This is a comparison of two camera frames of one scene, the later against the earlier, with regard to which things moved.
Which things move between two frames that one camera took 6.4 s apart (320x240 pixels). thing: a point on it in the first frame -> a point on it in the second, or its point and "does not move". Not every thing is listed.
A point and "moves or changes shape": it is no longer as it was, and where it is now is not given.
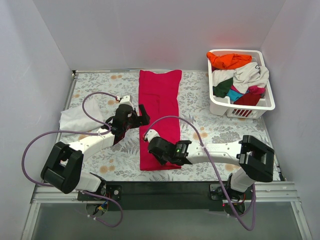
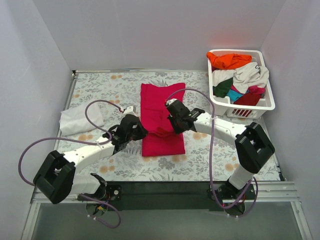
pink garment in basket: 255,90 does not move
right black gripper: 155,152 -> 173,121
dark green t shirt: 222,88 does not move
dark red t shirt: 248,99 does not move
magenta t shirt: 159,92 moves or changes shape
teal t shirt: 233,95 does not move
